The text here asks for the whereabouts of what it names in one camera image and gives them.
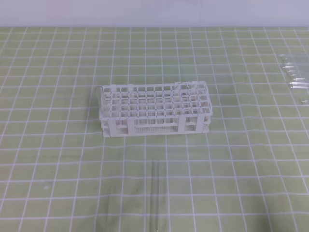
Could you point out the white plastic test tube rack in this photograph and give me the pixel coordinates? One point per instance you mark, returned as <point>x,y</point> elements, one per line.
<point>157,109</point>

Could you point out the clear glass test tube pile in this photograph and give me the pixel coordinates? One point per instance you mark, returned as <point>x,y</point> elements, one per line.
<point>296,68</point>

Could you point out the green checkered tablecloth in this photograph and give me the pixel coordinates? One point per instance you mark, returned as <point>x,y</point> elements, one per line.
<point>58,173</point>

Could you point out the glass test tube in rack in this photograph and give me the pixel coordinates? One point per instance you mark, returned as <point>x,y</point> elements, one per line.
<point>98,93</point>

